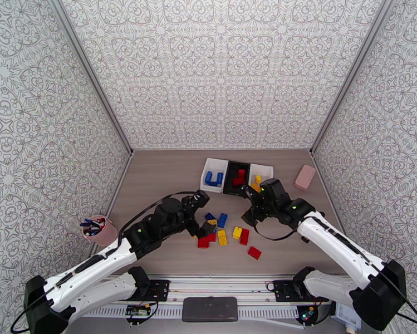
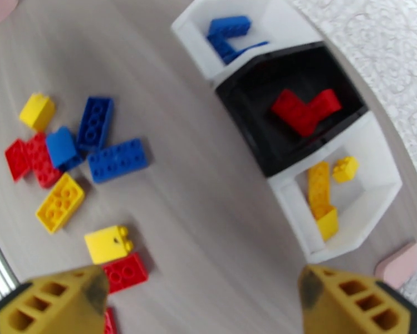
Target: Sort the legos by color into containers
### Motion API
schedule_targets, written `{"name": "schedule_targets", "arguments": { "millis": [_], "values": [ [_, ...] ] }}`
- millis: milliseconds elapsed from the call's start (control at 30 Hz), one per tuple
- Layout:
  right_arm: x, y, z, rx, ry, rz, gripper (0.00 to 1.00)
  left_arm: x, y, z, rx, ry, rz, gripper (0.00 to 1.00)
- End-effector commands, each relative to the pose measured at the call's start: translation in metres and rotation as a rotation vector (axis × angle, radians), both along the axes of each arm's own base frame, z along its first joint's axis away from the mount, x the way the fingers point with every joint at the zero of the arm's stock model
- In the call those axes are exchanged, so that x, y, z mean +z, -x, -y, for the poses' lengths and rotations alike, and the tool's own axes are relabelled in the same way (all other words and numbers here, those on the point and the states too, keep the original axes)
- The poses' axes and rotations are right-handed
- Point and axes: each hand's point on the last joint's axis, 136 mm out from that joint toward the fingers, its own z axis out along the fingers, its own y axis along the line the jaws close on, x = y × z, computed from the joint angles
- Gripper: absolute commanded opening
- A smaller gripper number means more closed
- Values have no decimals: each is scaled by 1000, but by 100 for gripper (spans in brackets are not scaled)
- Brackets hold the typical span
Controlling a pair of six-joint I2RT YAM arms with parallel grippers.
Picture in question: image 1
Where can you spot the white box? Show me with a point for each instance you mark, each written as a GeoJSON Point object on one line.
{"type": "Point", "coordinates": [347, 317]}

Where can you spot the white plastic bin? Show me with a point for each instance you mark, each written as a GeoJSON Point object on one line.
{"type": "Point", "coordinates": [213, 164]}
{"type": "Point", "coordinates": [265, 171]}

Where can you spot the yellow lego brick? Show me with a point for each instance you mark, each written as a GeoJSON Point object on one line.
{"type": "Point", "coordinates": [237, 233]}
{"type": "Point", "coordinates": [258, 179]}
{"type": "Point", "coordinates": [222, 237]}

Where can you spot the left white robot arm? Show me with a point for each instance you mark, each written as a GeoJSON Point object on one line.
{"type": "Point", "coordinates": [90, 270]}

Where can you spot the pink sponge block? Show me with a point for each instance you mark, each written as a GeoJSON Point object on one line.
{"type": "Point", "coordinates": [305, 177]}

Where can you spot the aluminium corner post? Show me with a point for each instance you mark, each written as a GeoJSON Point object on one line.
{"type": "Point", "coordinates": [89, 70]}
{"type": "Point", "coordinates": [351, 70]}

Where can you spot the pink pen cup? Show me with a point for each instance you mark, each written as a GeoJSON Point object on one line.
{"type": "Point", "coordinates": [105, 235]}

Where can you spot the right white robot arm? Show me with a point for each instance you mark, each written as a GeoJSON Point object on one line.
{"type": "Point", "coordinates": [333, 239]}

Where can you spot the blue pen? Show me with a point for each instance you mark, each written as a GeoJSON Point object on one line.
{"type": "Point", "coordinates": [88, 221]}

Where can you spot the orange-yellow lego brick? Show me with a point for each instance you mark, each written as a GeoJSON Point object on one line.
{"type": "Point", "coordinates": [256, 187]}

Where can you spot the black plastic bin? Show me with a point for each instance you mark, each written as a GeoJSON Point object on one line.
{"type": "Point", "coordinates": [230, 190]}

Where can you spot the green circuit board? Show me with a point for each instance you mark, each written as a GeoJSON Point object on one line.
{"type": "Point", "coordinates": [307, 315]}
{"type": "Point", "coordinates": [138, 311]}

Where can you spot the black rectangular device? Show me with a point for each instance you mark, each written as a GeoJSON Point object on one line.
{"type": "Point", "coordinates": [210, 309]}

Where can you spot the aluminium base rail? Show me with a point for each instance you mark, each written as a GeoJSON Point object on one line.
{"type": "Point", "coordinates": [211, 284]}

